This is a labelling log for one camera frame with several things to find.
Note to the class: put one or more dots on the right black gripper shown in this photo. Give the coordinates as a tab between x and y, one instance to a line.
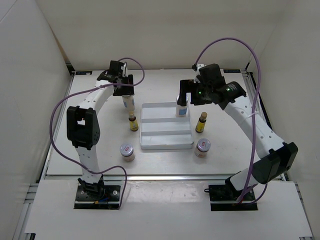
185	87

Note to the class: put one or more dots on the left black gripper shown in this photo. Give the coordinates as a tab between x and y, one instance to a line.
124	90

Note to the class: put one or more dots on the tall jar silver lid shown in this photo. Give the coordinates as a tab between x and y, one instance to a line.
129	102
181	111

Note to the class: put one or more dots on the small yellow bottle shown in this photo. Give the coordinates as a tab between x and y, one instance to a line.
201	122
133	121

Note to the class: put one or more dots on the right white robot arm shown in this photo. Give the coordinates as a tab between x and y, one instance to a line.
271	155

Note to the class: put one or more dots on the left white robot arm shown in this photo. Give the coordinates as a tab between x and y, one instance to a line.
83	129

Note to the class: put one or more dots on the white divided tray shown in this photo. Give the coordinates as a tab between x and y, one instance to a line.
161	129

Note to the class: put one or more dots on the short jar left red label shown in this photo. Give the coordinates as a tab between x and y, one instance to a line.
127	152

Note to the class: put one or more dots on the short jar red label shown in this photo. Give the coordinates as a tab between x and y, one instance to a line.
127	152
202	147

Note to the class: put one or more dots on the short jar right red label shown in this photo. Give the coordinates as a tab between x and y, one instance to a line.
202	147

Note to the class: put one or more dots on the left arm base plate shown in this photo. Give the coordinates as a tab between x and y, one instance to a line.
108	199

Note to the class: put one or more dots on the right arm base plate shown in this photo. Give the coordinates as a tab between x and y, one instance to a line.
222	199

